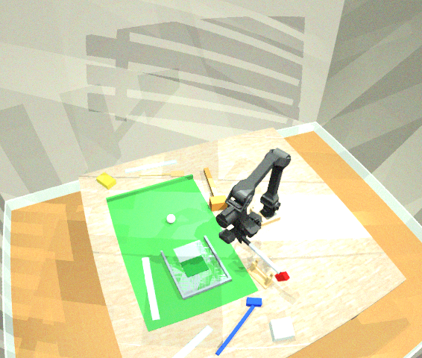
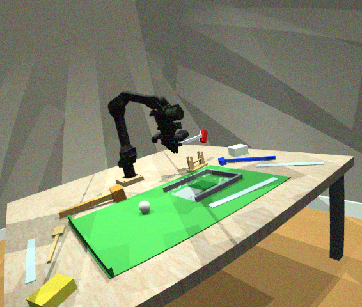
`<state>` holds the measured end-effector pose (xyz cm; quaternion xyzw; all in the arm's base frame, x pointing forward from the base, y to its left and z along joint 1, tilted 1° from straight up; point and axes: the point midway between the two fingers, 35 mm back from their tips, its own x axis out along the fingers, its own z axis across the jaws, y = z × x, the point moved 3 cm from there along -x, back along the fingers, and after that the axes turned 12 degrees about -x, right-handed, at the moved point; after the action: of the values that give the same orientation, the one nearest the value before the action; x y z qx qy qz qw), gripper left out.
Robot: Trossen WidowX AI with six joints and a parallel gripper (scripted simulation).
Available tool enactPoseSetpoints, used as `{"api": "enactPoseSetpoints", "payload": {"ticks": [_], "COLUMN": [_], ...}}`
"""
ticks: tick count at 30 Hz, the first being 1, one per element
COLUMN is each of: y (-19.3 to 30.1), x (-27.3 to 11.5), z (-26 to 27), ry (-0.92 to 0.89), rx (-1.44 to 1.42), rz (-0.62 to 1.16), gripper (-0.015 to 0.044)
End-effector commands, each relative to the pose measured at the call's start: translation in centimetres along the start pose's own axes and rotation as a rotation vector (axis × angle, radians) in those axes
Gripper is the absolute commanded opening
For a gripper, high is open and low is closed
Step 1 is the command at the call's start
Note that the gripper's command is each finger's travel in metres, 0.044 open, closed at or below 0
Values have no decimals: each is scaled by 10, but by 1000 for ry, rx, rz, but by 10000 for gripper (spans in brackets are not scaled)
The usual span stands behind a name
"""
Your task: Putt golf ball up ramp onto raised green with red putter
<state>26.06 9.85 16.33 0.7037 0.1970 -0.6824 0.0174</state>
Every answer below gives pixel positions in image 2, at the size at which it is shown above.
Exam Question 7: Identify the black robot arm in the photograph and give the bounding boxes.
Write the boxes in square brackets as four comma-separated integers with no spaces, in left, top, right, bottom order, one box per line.
[107,91,184,178]

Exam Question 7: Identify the blue golf putter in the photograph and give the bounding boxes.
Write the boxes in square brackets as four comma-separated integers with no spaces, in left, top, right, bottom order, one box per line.
[218,156,276,166]

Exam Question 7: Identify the green flat mat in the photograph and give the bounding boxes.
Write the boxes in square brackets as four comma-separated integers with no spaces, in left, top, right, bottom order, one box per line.
[68,165,291,279]

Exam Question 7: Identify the white cube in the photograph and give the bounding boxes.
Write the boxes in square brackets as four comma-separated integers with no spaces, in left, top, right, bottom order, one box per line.
[228,144,248,157]

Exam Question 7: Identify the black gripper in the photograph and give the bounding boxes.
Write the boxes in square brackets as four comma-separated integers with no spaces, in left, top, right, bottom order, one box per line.
[152,121,189,153]

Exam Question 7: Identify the white golf ball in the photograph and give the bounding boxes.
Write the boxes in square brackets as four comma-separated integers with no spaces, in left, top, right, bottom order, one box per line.
[138,201,151,212]

